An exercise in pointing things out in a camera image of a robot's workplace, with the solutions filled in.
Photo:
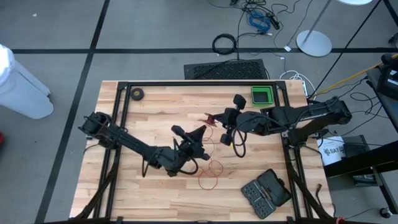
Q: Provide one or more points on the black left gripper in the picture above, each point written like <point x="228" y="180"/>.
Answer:
<point x="180" y="158"/>

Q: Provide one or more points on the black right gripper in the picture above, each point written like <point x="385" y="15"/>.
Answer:
<point x="248" y="123"/>

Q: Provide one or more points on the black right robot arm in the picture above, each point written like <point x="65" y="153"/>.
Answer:
<point x="311" y="113"/>

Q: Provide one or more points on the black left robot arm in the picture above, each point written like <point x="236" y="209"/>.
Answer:
<point x="124" y="140"/>

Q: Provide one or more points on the green plastic bin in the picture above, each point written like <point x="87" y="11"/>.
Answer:
<point x="261" y="96"/>

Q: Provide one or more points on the black floor grate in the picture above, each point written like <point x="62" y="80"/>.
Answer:
<point x="227" y="70"/>

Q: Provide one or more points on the black tape roll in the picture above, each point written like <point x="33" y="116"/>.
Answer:
<point x="137" y="94"/>

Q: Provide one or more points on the black bit set case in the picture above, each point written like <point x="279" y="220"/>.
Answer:
<point x="265" y="194"/>

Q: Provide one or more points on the white round lamp base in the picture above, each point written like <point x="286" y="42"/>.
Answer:
<point x="314" y="43"/>

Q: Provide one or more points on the black cart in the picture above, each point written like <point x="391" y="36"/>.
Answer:
<point x="385" y="109"/>

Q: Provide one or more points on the white trash can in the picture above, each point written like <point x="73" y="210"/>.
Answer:
<point x="21" y="87"/>

